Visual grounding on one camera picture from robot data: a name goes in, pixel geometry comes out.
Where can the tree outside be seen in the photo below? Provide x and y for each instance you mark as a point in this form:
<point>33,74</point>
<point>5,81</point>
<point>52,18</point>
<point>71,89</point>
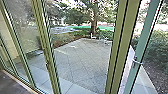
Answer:
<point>94,18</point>

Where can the green bushes outside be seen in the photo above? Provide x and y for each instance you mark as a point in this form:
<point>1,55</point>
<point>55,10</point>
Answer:
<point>158,50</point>

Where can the metal outdoor chair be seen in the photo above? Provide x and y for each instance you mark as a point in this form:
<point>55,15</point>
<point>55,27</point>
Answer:
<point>93,36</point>
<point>107,41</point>

